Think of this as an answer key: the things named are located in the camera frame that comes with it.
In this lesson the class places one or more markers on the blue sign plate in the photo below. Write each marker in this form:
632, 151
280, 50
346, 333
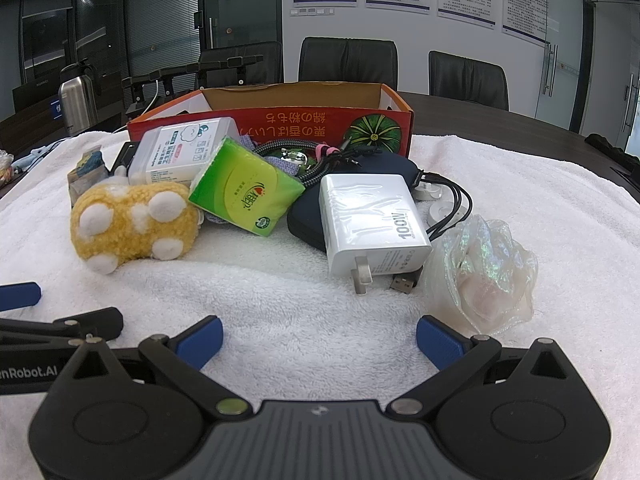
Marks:
55, 110

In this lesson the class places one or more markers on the white towel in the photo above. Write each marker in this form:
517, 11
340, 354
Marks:
280, 300

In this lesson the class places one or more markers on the black leather office chair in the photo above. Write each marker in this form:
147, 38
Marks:
467, 80
250, 65
347, 60

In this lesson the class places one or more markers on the green tissue pack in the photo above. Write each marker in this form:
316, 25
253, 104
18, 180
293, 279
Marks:
240, 185

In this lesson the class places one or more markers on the black rough object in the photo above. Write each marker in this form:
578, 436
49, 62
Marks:
612, 150

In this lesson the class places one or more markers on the yellow white-spotted plush toy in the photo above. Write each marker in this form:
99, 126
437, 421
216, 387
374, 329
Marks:
130, 220

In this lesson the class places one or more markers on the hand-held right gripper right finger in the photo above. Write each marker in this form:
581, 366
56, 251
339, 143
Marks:
440, 342

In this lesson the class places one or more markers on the navy blue pouch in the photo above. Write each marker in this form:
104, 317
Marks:
310, 210

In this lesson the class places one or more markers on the dark framed glass door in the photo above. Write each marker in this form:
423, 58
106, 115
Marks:
617, 70

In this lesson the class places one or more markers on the frosted glass office door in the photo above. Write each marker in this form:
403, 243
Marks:
240, 0

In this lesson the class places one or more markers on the small black object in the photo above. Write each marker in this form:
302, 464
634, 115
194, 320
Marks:
122, 154

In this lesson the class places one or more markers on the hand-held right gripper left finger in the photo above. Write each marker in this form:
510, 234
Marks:
200, 341

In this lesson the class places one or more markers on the red orange cardboard box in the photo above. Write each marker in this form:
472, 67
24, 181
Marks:
300, 120

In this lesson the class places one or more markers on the iridescent clear plastic bag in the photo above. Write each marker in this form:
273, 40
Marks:
480, 280

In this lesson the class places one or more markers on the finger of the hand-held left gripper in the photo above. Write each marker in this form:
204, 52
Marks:
95, 324
20, 296

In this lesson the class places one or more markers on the white power charger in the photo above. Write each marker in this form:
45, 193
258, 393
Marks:
370, 220

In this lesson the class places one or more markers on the beige blue snack packet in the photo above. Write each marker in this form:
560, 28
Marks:
87, 172

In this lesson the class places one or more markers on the steel thermos jug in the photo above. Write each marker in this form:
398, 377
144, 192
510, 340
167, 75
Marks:
77, 105

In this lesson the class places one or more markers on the light blue cloth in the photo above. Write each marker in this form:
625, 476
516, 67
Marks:
37, 154

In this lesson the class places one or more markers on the white wet wipes pack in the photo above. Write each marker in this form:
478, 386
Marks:
170, 155

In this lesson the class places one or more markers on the small white round puck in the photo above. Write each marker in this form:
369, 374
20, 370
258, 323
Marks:
427, 190

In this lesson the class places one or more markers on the large white round puck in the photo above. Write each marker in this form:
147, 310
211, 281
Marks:
442, 212

